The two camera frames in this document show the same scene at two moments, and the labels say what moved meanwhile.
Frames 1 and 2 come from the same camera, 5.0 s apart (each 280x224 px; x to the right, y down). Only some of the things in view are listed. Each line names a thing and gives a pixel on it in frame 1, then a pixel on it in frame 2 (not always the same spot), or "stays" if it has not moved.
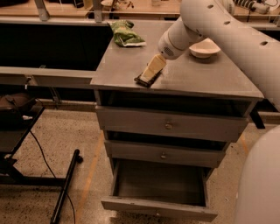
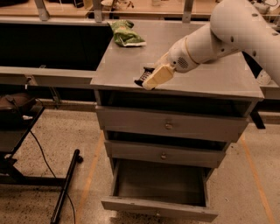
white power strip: (260, 7) stays
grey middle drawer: (166, 154) stays
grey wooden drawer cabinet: (157, 112) stays
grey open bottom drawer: (160, 190) stays
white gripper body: (165, 45) to (178, 58)
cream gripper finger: (155, 66) to (162, 74)
